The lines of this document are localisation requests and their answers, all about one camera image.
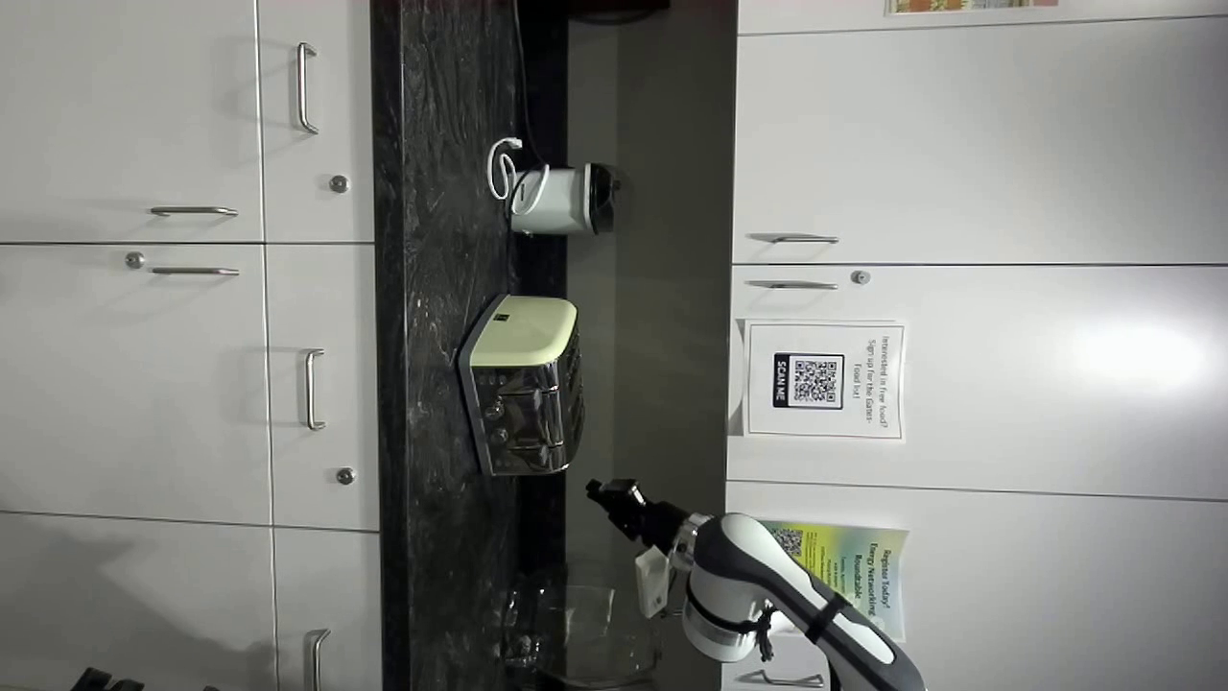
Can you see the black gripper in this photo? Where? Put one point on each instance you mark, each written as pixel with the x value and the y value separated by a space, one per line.
pixel 657 522

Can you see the clear container with cream lid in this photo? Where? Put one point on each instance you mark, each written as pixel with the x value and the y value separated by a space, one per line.
pixel 523 371

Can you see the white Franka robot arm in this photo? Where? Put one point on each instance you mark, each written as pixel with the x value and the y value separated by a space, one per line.
pixel 768 579

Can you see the clear glass jar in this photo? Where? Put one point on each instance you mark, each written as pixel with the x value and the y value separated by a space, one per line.
pixel 576 636

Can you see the QR code paper sign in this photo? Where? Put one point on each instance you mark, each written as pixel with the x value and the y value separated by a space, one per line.
pixel 823 380

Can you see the green and yellow poster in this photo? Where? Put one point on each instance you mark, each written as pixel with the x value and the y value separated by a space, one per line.
pixel 857 570

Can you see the round silver cabinet lock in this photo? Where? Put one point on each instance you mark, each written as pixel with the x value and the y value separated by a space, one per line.
pixel 138 257
pixel 346 479
pixel 862 279
pixel 340 185

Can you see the white cabinet door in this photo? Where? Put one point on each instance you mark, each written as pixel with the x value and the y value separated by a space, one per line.
pixel 346 101
pixel 1089 579
pixel 353 602
pixel 118 101
pixel 130 602
pixel 1000 140
pixel 118 396
pixel 1048 425
pixel 353 387

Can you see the black round object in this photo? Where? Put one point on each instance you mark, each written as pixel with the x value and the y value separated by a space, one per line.
pixel 619 11

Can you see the colourful paper strip poster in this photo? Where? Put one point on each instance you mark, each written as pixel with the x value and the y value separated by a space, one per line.
pixel 978 5

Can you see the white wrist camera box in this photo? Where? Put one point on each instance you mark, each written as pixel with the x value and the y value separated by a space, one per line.
pixel 656 580

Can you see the dark object at frame edge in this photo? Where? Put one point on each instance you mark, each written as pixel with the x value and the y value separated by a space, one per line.
pixel 103 682

